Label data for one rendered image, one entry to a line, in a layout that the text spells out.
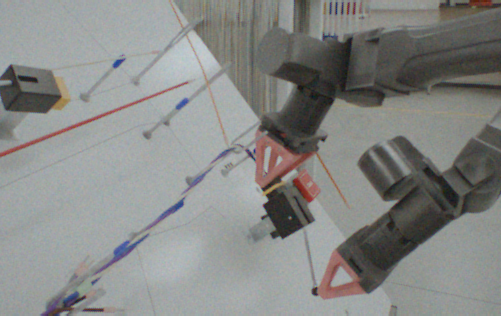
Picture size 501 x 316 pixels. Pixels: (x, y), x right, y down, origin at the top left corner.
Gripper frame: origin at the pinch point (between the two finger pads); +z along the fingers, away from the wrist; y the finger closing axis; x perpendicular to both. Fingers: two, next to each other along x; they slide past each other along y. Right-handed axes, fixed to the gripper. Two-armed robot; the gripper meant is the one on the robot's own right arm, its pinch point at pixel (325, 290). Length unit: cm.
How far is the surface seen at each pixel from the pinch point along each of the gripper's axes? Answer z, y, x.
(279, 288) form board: 5.3, 0.5, -4.3
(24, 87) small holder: -7.0, 31.7, -31.8
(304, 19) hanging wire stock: -6, -91, -66
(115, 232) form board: 2.6, 23.1, -19.4
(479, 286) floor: 49, -212, 52
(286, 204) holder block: -4.8, 1.7, -12.0
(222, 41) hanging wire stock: 6, -53, -64
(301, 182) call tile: -0.6, -16.5, -15.9
